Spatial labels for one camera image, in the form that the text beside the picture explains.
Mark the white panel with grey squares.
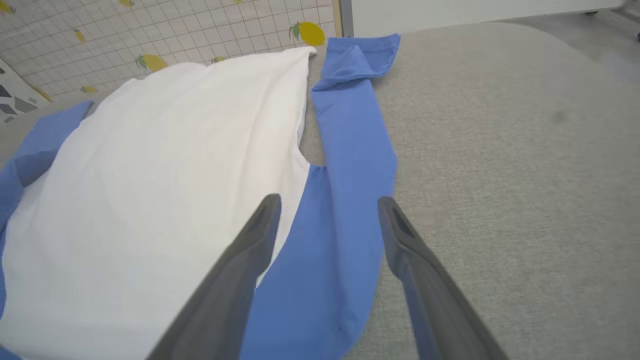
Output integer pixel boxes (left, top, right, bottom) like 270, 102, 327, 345
0, 59, 51, 125

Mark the blue and white garment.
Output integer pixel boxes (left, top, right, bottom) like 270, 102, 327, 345
0, 33, 402, 360

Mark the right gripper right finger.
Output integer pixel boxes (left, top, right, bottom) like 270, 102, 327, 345
377, 196, 509, 360

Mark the lemon tile pattern backdrop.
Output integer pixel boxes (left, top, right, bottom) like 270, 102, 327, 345
0, 0, 343, 103

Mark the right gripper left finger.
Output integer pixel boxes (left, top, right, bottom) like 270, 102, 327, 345
146, 194, 283, 360

